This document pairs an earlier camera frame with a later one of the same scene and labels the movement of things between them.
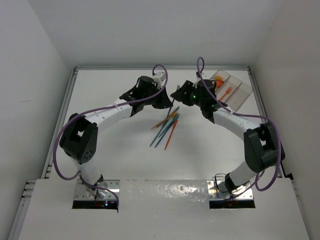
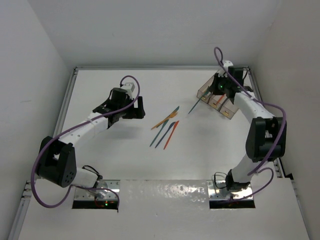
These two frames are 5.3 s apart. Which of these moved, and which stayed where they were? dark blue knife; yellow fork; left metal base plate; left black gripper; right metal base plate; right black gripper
Moved: left black gripper; right black gripper
Stayed: left metal base plate; yellow fork; dark blue knife; right metal base plate
